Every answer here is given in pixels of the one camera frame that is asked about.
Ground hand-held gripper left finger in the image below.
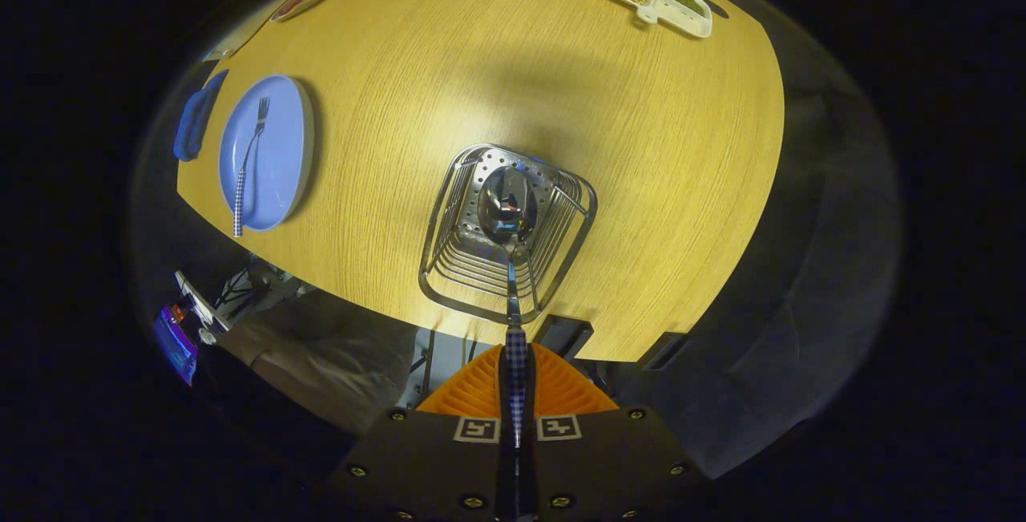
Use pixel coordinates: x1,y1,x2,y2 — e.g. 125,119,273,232
325,343,518,522

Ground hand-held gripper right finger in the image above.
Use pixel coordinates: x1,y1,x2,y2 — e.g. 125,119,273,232
513,343,714,522

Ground spoon with checked blue handle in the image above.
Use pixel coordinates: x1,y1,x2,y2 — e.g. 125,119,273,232
479,166,539,449

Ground fork with checked blue handle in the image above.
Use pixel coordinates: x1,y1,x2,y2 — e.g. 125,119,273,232
232,96,271,238

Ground person's beige trousers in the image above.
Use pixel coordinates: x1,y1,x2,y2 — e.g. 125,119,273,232
216,289,419,436

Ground device with colourful screen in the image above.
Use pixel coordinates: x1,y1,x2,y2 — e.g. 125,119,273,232
152,306,199,386

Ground white object under table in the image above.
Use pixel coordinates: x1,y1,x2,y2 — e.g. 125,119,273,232
175,269,222,344

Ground blue plate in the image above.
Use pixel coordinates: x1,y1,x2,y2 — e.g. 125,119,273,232
218,75,315,233

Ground blue folded cloth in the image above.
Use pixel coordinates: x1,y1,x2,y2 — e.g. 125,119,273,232
173,69,229,163

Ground black table bracket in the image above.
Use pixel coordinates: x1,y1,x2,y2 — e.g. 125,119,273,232
641,332,689,370
533,315,594,358

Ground metal wire basket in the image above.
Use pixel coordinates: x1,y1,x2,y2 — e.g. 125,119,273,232
418,144,599,326

